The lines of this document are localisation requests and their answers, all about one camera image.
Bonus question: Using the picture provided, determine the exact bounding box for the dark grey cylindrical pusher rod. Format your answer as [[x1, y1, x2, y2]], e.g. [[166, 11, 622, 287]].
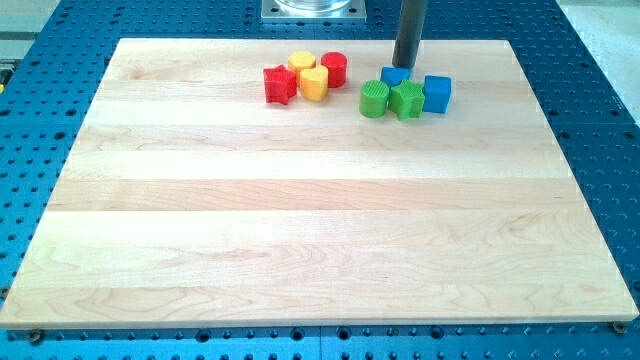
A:
[[392, 0, 429, 69]]

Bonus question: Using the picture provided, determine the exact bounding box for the red cylinder block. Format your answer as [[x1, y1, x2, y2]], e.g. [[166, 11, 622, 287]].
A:
[[321, 51, 348, 88]]

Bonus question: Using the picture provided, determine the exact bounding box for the blue cube block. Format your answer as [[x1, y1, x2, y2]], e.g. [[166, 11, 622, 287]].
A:
[[423, 75, 452, 114]]

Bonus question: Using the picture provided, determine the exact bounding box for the yellow heart block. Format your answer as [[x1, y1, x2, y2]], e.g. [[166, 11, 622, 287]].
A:
[[300, 65, 329, 102]]

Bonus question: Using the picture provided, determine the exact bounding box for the yellow hexagon block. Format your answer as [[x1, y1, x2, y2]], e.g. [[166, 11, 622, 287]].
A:
[[287, 50, 316, 75]]

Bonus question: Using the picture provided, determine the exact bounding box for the red star block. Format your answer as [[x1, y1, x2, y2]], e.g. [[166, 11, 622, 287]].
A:
[[263, 65, 297, 105]]

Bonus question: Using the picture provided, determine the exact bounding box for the board corner screw right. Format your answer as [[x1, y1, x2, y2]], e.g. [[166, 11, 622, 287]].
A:
[[610, 322, 627, 334]]

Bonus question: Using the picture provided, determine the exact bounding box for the blue triangle block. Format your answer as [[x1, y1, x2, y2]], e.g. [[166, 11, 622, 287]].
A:
[[380, 66, 412, 88]]

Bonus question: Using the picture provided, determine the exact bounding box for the green star block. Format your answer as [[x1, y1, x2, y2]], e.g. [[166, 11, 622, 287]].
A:
[[388, 79, 425, 120]]

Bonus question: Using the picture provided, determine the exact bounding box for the green cylinder block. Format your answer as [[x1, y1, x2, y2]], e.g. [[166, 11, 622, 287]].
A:
[[359, 80, 390, 118]]

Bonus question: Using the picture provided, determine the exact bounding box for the board corner screw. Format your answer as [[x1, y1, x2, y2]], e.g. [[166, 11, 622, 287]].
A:
[[610, 322, 627, 334], [26, 329, 44, 345]]

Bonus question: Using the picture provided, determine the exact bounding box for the light wooden board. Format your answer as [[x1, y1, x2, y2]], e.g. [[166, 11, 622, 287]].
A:
[[1, 38, 638, 329]]

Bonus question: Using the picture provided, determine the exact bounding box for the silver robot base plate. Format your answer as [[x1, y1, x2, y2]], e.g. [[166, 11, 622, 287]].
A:
[[260, 0, 367, 23]]

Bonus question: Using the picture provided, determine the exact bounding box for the board corner screw left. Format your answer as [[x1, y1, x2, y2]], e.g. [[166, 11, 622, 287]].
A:
[[26, 329, 44, 345]]

